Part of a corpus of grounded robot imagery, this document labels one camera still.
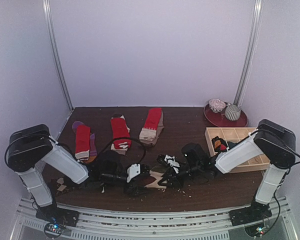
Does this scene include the beige striped maroon sock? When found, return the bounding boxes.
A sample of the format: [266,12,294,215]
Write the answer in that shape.
[144,165,167,190]

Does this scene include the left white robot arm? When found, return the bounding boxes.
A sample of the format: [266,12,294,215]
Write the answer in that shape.
[4,124,150,222]

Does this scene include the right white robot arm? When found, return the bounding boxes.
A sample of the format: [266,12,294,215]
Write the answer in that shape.
[157,119,296,221]

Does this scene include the red beige sock centre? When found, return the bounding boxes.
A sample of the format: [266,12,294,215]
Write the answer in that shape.
[139,107,164,146]

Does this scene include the black argyle rolled sock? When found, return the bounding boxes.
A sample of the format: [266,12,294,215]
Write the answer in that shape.
[211,136,228,153]

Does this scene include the red purple sock far left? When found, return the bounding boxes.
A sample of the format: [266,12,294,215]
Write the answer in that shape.
[72,121,98,164]

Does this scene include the teal rolled sock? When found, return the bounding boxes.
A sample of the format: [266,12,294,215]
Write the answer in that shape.
[227,141,238,149]

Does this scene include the wooden compartment box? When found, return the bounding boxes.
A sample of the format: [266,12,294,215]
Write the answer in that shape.
[204,127,270,174]

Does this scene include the red round plate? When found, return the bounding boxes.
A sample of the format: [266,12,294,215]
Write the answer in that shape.
[203,104,248,128]

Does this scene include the white patterned bowl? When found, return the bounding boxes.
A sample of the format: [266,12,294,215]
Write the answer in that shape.
[208,98,227,113]

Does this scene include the grey striped cup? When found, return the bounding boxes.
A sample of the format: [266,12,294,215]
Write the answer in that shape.
[224,104,241,122]

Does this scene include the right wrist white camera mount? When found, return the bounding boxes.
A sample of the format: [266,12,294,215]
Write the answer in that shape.
[164,154,181,174]

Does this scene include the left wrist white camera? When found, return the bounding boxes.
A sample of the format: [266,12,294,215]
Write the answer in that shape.
[126,163,141,183]

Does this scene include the left black cable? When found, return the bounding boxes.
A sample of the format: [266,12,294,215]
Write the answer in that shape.
[96,137,147,168]

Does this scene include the black cable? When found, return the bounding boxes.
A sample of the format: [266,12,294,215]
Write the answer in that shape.
[96,137,147,168]
[264,127,300,236]

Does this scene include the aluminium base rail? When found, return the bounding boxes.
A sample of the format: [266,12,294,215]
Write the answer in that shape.
[8,197,300,240]

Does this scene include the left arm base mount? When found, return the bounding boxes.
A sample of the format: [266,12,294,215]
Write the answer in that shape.
[35,204,80,240]

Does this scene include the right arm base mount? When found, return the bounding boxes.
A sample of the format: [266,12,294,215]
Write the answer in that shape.
[229,201,272,238]

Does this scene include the right black cable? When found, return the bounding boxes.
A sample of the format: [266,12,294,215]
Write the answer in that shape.
[264,127,300,236]

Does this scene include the right aluminium corner post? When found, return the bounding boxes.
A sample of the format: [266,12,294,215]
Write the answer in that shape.
[233,0,263,108]

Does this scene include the aluminium corner post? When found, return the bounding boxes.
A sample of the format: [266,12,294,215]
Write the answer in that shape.
[42,0,74,112]
[233,0,263,108]

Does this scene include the left aluminium corner post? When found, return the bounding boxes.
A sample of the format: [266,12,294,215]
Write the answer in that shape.
[42,0,74,112]

